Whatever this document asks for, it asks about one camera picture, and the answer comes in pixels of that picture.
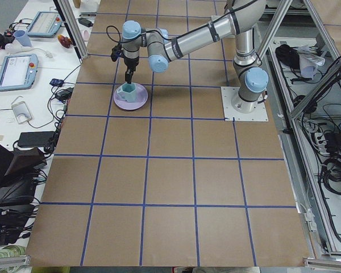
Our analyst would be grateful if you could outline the bundled black cables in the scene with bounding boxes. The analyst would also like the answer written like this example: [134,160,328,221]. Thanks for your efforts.
[318,155,341,196]

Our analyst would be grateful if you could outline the lilac round plate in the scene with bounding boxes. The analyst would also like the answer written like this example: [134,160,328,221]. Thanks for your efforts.
[114,83,148,110]

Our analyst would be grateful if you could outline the aluminium frame post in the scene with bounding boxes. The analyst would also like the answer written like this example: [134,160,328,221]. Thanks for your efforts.
[53,0,88,60]

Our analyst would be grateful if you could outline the near blue teach pendant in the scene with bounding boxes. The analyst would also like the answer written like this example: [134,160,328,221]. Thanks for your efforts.
[0,54,39,92]

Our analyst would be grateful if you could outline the white power strip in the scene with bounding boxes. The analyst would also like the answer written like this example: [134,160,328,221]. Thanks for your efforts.
[313,132,329,156]

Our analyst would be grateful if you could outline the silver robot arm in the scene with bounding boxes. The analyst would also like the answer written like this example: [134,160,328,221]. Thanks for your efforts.
[111,0,269,114]

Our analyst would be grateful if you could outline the red yellow mango toy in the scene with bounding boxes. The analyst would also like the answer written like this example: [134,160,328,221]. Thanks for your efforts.
[57,35,73,48]

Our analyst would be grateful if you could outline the black flat power brick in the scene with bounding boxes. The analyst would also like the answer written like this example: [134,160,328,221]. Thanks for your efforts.
[17,131,55,148]

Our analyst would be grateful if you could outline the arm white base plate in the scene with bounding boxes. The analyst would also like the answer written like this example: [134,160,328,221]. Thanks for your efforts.
[221,86,268,122]

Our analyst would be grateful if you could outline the dark brown box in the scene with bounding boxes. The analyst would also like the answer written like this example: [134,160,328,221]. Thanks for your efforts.
[5,147,47,177]

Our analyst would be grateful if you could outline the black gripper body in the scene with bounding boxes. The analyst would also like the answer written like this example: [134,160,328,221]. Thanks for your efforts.
[123,49,139,72]

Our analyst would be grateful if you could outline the light blue plastic cup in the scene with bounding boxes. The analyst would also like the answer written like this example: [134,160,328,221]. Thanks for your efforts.
[13,30,32,47]

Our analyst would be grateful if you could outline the black power adapter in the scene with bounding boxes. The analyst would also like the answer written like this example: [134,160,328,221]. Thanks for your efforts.
[78,18,93,27]

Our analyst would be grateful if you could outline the far blue teach pendant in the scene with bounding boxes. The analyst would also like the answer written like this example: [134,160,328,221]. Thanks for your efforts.
[27,11,62,38]

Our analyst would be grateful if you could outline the small blue usb device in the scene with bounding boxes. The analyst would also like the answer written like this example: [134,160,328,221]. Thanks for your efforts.
[49,78,64,87]

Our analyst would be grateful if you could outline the blue teach pendant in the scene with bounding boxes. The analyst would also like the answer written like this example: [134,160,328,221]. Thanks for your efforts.
[0,54,39,92]
[27,11,62,38]

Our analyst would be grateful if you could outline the pink plastic cup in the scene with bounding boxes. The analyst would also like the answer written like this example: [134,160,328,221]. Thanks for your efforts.
[81,30,90,42]

